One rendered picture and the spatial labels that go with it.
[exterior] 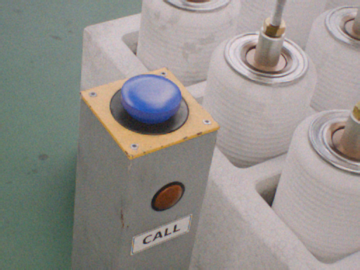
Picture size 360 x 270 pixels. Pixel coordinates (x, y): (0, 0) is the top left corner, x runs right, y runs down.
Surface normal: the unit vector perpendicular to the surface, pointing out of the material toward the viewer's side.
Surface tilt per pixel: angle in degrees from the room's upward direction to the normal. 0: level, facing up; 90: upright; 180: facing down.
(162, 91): 0
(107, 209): 90
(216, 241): 90
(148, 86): 0
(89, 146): 90
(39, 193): 0
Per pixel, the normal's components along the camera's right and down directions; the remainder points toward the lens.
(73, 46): 0.12, -0.73
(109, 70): -0.84, 0.29
